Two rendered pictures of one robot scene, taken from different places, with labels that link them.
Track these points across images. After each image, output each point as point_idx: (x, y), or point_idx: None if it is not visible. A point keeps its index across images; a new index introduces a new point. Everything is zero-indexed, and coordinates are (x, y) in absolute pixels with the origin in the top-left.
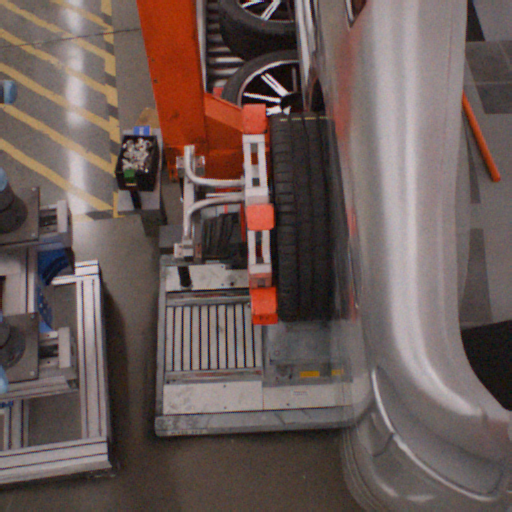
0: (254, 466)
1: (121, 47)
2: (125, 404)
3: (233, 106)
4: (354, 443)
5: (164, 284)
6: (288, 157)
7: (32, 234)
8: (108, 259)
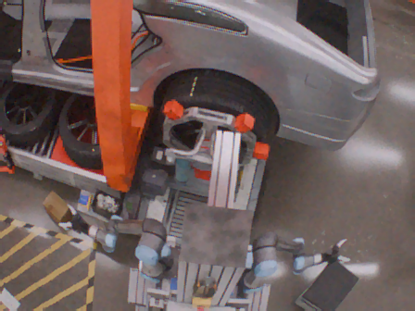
0: (269, 220)
1: None
2: None
3: None
4: (342, 127)
5: None
6: (221, 97)
7: (178, 250)
8: (122, 259)
